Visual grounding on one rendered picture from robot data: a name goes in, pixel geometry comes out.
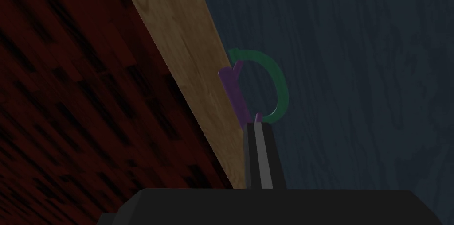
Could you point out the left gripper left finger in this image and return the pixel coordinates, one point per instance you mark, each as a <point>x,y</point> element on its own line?
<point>250,157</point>

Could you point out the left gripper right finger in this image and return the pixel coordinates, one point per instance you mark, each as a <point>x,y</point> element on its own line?
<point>271,161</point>

